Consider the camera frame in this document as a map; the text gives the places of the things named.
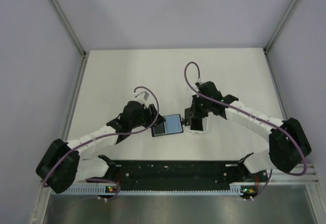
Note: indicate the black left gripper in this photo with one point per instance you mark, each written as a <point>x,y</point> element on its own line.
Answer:
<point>151,116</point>

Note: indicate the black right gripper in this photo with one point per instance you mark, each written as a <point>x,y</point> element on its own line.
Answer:
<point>194,112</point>

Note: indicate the black credit card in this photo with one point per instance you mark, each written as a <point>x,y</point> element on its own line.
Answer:
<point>159,130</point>

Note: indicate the black leather card holder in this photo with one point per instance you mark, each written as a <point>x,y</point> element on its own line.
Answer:
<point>173,125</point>

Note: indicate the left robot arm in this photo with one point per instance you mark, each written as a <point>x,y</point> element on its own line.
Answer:
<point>65,163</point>

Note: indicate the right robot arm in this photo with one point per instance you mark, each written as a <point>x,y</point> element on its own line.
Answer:
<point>288,144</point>

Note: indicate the black card under stack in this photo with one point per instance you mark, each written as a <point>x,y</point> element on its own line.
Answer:
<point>197,124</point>

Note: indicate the white plastic basket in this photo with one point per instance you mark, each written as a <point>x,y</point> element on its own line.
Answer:
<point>194,102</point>

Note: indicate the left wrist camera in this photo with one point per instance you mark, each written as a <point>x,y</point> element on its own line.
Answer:
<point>141,97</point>

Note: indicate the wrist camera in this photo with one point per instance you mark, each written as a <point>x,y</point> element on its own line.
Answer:
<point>199,81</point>
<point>141,97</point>

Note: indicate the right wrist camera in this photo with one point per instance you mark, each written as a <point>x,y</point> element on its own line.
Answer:
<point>199,81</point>

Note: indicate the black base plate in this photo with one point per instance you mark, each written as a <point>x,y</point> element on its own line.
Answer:
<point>171,175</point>

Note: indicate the aluminium frame rail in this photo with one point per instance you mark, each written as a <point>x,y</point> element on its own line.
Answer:
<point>281,178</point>

